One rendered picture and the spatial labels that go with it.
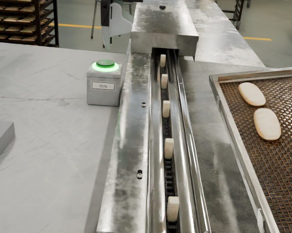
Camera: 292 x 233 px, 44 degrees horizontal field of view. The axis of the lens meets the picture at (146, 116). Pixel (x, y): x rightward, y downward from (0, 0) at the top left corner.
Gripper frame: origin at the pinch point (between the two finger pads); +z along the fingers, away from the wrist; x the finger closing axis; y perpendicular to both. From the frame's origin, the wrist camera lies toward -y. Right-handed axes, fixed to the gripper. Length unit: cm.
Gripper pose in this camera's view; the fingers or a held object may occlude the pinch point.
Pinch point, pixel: (106, 39)
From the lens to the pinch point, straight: 76.4
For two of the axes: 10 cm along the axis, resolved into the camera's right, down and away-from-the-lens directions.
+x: 0.2, -4.7, 8.8
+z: -0.7, 8.8, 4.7
